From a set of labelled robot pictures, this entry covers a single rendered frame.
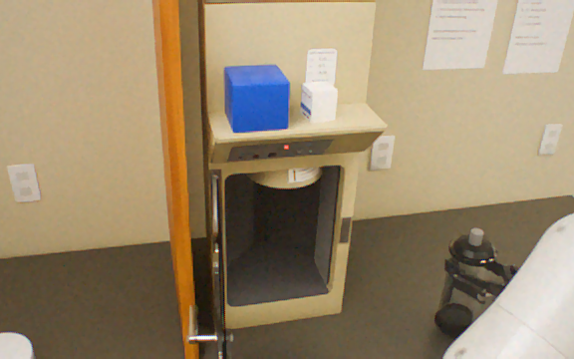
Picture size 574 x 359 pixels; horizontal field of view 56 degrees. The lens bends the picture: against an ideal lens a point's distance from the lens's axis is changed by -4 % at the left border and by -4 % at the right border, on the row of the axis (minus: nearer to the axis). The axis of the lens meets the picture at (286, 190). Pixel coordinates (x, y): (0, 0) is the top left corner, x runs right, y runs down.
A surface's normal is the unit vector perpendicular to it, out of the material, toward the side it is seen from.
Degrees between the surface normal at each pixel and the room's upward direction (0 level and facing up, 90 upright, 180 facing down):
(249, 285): 0
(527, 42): 90
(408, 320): 0
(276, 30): 90
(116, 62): 90
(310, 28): 90
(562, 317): 54
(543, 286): 47
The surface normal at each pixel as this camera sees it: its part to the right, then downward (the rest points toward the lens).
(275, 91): 0.25, 0.50
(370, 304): 0.04, -0.86
